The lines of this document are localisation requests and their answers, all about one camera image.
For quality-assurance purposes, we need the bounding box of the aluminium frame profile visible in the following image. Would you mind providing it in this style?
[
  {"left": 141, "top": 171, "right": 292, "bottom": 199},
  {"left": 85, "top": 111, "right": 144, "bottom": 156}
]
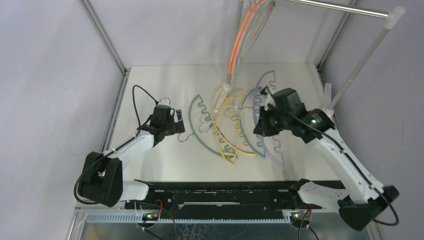
[
  {"left": 65, "top": 0, "right": 129, "bottom": 240},
  {"left": 316, "top": 0, "right": 387, "bottom": 240}
]

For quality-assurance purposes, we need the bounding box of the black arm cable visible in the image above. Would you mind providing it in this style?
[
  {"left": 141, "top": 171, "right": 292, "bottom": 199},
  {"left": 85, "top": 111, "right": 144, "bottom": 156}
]
[
  {"left": 260, "top": 85, "right": 400, "bottom": 227},
  {"left": 73, "top": 84, "right": 160, "bottom": 206}
]

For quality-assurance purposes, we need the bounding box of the right small circuit board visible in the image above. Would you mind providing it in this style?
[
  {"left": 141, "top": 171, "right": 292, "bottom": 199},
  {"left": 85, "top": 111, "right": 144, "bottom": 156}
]
[{"left": 290, "top": 213, "right": 306, "bottom": 222}]

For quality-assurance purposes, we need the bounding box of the pale yellow plastic hanger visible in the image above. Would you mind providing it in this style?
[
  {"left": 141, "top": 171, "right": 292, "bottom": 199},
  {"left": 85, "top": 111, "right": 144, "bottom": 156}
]
[{"left": 210, "top": 84, "right": 233, "bottom": 121}]

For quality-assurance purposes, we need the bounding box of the purple plastic hanger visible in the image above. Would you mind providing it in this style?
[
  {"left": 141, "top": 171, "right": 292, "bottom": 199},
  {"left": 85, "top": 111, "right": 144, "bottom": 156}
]
[{"left": 252, "top": 70, "right": 284, "bottom": 167}]

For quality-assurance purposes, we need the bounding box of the white clothes rack left post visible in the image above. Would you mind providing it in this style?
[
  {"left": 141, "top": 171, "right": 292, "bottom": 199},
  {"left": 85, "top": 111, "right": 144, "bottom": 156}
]
[{"left": 222, "top": 0, "right": 244, "bottom": 94}]

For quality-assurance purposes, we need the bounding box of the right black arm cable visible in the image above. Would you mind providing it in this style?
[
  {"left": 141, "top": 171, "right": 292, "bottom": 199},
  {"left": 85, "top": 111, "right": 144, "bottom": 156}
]
[{"left": 260, "top": 85, "right": 400, "bottom": 227}]

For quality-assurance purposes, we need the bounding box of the white slotted cable duct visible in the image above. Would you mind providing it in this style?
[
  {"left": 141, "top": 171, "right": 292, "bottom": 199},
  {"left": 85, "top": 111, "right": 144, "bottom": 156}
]
[{"left": 83, "top": 211, "right": 292, "bottom": 224}]

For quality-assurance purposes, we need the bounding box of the chrome clothes rack bar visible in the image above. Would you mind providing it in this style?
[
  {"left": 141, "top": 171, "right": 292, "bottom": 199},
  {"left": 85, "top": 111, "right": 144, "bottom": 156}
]
[{"left": 288, "top": 0, "right": 391, "bottom": 19}]

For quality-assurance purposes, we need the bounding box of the right aluminium frame profile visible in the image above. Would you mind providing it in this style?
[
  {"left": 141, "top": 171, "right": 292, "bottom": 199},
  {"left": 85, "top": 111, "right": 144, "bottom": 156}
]
[{"left": 316, "top": 0, "right": 387, "bottom": 240}]

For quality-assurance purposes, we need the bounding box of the teal plastic hanger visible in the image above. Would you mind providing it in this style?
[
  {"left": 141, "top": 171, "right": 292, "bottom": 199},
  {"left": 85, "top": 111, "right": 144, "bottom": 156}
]
[{"left": 238, "top": 88, "right": 266, "bottom": 159}]

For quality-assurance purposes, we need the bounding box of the small circuit board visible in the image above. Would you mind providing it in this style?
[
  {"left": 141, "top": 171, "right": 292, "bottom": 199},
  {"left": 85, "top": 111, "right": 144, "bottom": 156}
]
[
  {"left": 141, "top": 213, "right": 160, "bottom": 222},
  {"left": 290, "top": 213, "right": 306, "bottom": 222}
]

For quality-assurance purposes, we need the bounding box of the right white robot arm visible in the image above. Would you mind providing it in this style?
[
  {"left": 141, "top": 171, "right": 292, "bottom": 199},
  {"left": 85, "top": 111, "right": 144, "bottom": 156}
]
[{"left": 253, "top": 87, "right": 400, "bottom": 231}]

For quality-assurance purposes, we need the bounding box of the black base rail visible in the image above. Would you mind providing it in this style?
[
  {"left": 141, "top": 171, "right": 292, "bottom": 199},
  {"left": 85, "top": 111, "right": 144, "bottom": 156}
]
[{"left": 124, "top": 180, "right": 322, "bottom": 219}]

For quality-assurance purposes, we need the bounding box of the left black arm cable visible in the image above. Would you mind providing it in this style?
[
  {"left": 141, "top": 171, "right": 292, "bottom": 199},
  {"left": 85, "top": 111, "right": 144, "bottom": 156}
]
[{"left": 73, "top": 84, "right": 160, "bottom": 206}]

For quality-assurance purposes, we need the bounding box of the dark green plastic hanger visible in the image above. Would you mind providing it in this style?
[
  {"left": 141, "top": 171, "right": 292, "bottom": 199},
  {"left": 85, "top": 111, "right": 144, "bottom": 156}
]
[{"left": 177, "top": 94, "right": 235, "bottom": 160}]

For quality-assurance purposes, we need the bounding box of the orange plastic hanger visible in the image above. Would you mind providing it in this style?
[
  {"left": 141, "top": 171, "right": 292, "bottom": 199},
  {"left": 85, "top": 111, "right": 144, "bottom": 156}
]
[{"left": 228, "top": 0, "right": 264, "bottom": 75}]

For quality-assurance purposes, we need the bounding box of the light green plastic hanger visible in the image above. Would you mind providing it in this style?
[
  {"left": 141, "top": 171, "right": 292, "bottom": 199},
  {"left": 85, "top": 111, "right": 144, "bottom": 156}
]
[{"left": 235, "top": 0, "right": 276, "bottom": 76}]

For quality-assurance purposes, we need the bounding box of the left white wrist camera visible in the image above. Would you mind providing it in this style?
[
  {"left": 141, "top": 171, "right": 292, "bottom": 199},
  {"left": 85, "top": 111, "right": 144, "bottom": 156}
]
[{"left": 157, "top": 97, "right": 171, "bottom": 108}]

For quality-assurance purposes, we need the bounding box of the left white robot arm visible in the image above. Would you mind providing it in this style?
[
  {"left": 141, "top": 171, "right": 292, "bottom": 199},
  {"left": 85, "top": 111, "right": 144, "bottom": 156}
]
[{"left": 73, "top": 104, "right": 185, "bottom": 209}]

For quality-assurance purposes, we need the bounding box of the left aluminium frame profile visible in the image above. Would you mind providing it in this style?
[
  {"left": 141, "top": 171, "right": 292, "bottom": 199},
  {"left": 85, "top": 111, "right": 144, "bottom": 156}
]
[{"left": 65, "top": 0, "right": 129, "bottom": 240}]

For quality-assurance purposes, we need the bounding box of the left small circuit board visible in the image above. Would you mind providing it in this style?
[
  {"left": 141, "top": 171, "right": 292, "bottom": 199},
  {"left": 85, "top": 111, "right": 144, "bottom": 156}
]
[{"left": 141, "top": 213, "right": 160, "bottom": 222}]

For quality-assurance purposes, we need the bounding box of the pink plastic hanger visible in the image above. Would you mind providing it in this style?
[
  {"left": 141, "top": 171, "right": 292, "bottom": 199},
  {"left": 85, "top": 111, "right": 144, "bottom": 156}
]
[{"left": 231, "top": 0, "right": 269, "bottom": 76}]

